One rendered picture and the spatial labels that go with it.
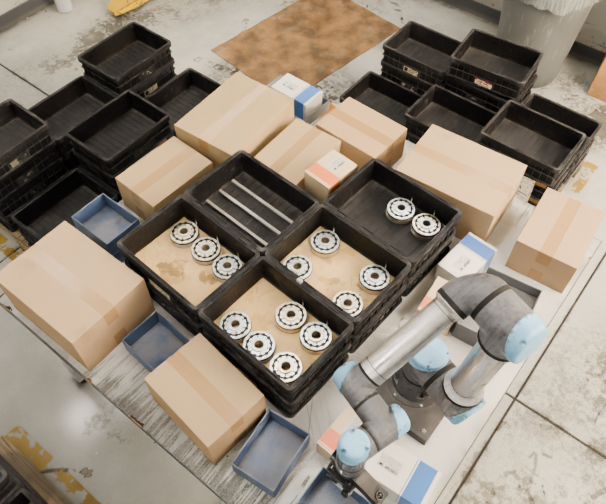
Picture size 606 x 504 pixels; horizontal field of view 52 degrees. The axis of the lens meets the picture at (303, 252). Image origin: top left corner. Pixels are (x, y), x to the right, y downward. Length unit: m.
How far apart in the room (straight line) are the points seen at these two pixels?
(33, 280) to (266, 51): 2.66
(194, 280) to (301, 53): 2.52
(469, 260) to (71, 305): 1.36
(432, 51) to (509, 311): 2.53
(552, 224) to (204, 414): 1.37
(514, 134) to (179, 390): 2.07
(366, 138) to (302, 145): 0.26
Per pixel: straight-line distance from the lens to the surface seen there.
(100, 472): 2.84
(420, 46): 3.86
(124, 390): 2.15
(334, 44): 4.46
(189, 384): 1.94
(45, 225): 3.22
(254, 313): 2.06
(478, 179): 2.40
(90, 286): 2.14
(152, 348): 2.19
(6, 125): 3.44
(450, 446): 2.06
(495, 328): 1.50
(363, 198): 2.36
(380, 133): 2.56
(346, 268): 2.15
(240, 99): 2.64
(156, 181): 2.42
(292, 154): 2.46
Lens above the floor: 2.61
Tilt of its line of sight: 54 degrees down
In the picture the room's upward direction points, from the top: straight up
